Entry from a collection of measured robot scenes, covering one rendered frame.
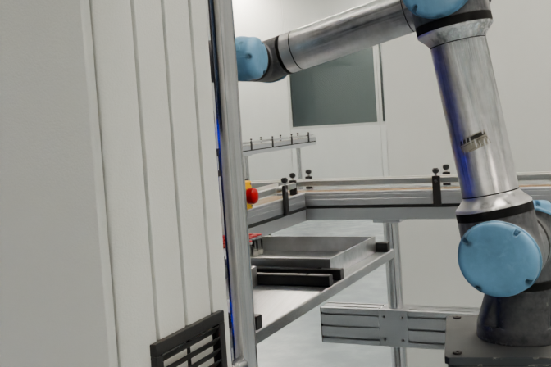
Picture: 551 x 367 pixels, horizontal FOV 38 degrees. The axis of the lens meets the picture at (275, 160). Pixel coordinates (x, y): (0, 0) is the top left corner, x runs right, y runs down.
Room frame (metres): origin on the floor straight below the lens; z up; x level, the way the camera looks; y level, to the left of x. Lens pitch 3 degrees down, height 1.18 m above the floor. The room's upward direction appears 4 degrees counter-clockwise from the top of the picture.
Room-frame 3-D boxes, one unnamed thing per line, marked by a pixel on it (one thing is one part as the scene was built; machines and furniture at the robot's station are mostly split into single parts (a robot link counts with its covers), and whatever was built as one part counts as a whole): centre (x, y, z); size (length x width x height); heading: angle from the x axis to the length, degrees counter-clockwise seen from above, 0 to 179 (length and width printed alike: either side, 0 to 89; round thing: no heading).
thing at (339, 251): (1.66, 0.01, 0.90); 0.34 x 0.26 x 0.04; 64
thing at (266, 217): (2.31, 0.11, 0.92); 0.69 x 0.16 x 0.16; 154
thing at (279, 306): (1.53, 0.12, 0.87); 0.70 x 0.48 x 0.02; 154
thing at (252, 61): (1.42, 0.06, 1.29); 0.11 x 0.11 x 0.08; 64
